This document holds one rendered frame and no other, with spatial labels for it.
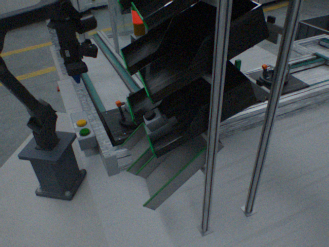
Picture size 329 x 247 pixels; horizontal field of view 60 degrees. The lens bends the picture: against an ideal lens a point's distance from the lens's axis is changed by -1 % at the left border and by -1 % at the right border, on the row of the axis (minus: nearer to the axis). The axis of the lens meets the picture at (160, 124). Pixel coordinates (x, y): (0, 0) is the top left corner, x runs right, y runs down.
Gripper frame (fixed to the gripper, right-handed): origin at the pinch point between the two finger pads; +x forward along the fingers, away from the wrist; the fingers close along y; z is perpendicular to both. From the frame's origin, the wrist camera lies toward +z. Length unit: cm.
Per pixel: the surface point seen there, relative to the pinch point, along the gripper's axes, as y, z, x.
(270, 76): 6, 92, 28
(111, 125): 4.7, 9.1, 28.6
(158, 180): -36.0, 13.1, 23.1
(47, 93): 233, -22, 127
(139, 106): -20.9, 14.5, 5.4
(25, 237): -26, -30, 39
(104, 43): 104, 31, 32
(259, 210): -49, 44, 40
